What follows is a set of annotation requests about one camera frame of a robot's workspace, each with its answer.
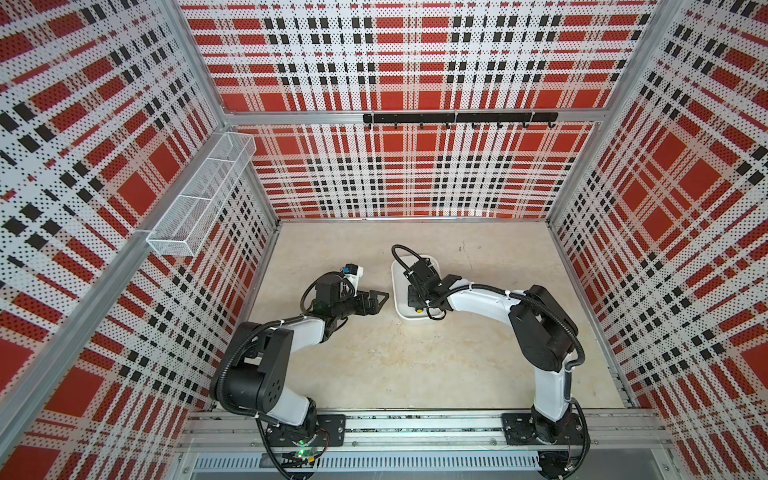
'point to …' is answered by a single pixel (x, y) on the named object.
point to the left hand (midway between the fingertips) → (378, 299)
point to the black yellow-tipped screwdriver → (419, 309)
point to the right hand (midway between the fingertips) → (416, 297)
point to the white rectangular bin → (400, 289)
